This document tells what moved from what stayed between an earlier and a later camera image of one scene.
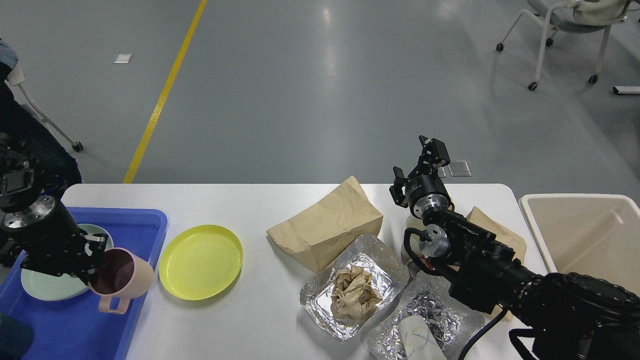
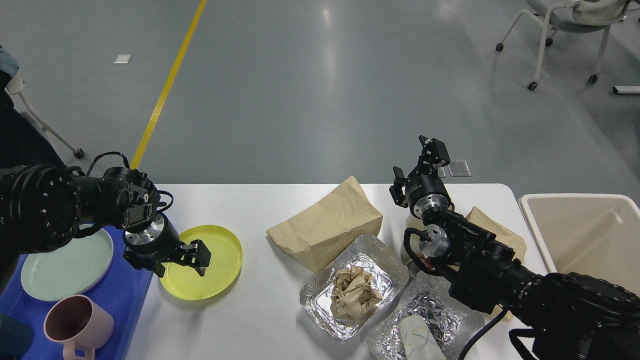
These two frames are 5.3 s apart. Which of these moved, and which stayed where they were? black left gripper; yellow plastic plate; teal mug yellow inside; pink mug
Moved: black left gripper; pink mug
Stayed: yellow plastic plate; teal mug yellow inside
